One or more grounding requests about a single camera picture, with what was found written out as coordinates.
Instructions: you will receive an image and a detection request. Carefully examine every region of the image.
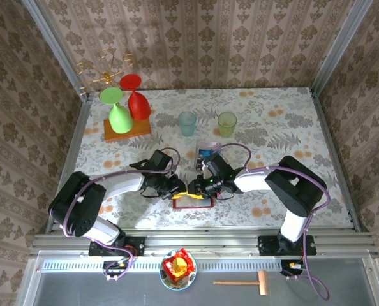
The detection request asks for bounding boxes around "red leather card holder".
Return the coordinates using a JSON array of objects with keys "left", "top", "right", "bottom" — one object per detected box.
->
[{"left": 172, "top": 194, "right": 216, "bottom": 210}]

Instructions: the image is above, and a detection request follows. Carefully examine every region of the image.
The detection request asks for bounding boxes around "clear plastic box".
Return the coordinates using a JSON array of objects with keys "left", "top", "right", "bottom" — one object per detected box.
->
[{"left": 194, "top": 140, "right": 223, "bottom": 171}]

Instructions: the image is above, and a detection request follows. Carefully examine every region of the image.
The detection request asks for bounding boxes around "green plastic cup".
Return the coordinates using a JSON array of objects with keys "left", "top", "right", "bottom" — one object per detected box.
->
[{"left": 217, "top": 112, "right": 238, "bottom": 138}]

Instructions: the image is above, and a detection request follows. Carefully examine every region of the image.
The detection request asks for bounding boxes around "blue plastic cup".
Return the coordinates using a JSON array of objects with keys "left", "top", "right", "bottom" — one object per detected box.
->
[{"left": 177, "top": 111, "right": 198, "bottom": 137}]

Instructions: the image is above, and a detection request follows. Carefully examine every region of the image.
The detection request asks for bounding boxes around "red yellow snack packet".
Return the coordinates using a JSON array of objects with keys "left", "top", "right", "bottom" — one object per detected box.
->
[{"left": 163, "top": 248, "right": 195, "bottom": 283}]

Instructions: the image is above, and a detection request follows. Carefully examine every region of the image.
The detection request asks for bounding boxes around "green plastic wine glass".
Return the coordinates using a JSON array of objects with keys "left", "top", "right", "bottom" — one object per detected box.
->
[{"left": 99, "top": 87, "right": 134, "bottom": 134}]

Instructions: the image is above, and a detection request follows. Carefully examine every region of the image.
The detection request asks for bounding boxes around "red plastic wine glass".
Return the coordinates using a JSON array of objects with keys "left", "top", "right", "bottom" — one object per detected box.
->
[{"left": 119, "top": 73, "right": 152, "bottom": 121}]

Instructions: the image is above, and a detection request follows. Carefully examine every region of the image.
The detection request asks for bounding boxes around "patterned ceramic bowl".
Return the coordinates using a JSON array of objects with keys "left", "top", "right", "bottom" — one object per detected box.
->
[{"left": 159, "top": 250, "right": 197, "bottom": 290}]

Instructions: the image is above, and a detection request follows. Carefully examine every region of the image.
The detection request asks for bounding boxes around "floral patterned tablecloth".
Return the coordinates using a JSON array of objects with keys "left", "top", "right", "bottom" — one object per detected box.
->
[{"left": 75, "top": 88, "right": 353, "bottom": 229}]

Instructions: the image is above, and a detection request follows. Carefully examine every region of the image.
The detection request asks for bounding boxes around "small wooden mallet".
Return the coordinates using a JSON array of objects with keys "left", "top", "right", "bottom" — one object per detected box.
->
[{"left": 212, "top": 270, "right": 269, "bottom": 296}]

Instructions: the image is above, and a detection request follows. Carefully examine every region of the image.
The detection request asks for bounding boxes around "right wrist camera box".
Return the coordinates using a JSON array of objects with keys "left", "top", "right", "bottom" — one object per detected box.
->
[{"left": 203, "top": 154, "right": 234, "bottom": 179}]

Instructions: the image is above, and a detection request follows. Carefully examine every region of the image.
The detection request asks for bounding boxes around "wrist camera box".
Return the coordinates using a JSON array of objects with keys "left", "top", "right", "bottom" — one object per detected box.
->
[
  {"left": 203, "top": 154, "right": 234, "bottom": 179},
  {"left": 151, "top": 149, "right": 174, "bottom": 170}
]

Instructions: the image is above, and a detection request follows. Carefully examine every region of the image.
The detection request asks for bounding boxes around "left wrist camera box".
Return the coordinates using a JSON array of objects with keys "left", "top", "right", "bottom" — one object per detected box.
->
[{"left": 151, "top": 149, "right": 174, "bottom": 170}]

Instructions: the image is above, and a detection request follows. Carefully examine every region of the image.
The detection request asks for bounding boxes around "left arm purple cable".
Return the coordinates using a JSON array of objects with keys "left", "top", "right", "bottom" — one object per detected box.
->
[{"left": 61, "top": 147, "right": 181, "bottom": 283}]

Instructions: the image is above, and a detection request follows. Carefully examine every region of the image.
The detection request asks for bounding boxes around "long aluminium frame rail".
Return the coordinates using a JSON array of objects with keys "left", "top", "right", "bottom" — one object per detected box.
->
[{"left": 32, "top": 234, "right": 378, "bottom": 258}]

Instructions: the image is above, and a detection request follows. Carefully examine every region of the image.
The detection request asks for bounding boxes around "slotted metal cable strip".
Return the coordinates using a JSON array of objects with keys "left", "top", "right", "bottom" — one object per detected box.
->
[{"left": 41, "top": 259, "right": 281, "bottom": 272}]

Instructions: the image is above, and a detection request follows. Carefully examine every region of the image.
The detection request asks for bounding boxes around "black cable connector block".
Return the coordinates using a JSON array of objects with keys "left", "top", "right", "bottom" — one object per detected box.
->
[
  {"left": 103, "top": 260, "right": 129, "bottom": 277},
  {"left": 280, "top": 260, "right": 306, "bottom": 277}
]

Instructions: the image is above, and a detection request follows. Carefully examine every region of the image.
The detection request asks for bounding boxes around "aluminium side rail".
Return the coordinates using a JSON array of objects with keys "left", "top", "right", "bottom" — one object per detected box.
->
[
  {"left": 310, "top": 91, "right": 362, "bottom": 233},
  {"left": 45, "top": 94, "right": 93, "bottom": 235}
]

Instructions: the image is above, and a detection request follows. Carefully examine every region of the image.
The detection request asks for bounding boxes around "aluminium frame post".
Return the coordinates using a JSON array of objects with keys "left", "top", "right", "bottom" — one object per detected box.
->
[
  {"left": 22, "top": 0, "right": 90, "bottom": 103},
  {"left": 310, "top": 0, "right": 374, "bottom": 93}
]

